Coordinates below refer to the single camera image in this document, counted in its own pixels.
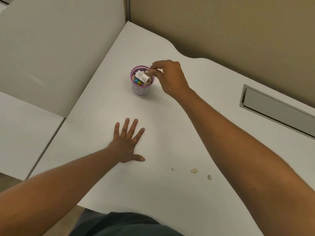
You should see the person's right hand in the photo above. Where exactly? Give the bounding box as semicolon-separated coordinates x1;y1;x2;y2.
149;60;192;98

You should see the person's left hand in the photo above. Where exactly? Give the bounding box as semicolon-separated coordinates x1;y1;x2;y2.
108;118;146;163

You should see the person's right forearm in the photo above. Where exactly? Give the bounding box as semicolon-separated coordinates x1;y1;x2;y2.
172;88;315;236

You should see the person's left forearm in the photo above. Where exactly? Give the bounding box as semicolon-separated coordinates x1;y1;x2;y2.
0;147;121;236

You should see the purple rimmed white cup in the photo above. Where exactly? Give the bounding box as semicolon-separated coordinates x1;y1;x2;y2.
130;65;155;97

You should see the person's dark grey clothing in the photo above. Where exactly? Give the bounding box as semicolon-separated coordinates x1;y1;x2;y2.
70;209;184;236

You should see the tan partition panel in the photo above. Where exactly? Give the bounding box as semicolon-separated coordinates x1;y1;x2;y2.
127;0;315;109

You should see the adjoining white desk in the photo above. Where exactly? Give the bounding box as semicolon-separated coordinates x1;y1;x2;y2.
0;92;66;181

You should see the light beige partition panel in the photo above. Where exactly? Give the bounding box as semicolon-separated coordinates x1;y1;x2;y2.
0;0;127;118

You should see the grey metal partition post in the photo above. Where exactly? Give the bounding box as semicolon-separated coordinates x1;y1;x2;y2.
123;0;131;23

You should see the metal cable tray lid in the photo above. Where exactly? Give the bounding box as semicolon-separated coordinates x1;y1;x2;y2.
239;84;315;140

